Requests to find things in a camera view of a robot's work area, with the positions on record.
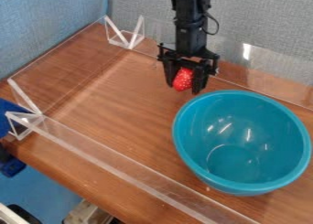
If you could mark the red strawberry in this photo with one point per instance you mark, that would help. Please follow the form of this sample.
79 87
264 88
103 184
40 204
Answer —
183 80

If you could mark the clear acrylic barrier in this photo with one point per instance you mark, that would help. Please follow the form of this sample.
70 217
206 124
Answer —
189 201
260 69
68 66

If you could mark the blue clamp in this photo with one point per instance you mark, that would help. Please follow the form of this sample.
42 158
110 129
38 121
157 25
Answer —
11 165

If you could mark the grey box under table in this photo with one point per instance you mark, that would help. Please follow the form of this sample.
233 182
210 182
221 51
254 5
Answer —
86 213

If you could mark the blue plastic bowl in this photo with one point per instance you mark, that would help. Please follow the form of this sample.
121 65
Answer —
242 142

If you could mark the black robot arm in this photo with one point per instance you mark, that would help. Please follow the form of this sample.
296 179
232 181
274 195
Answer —
190 53

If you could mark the clear acrylic left barrier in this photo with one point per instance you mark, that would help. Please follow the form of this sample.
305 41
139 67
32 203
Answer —
68 66

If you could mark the white black object below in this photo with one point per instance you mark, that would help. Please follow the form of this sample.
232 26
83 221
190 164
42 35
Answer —
12 214

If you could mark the clear acrylic front barrier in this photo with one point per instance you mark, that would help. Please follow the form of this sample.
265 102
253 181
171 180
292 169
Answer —
189 201

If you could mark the clear acrylic back barrier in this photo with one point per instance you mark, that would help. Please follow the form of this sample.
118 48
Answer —
260 69

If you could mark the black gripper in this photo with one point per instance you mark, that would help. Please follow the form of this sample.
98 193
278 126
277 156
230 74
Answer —
204 64

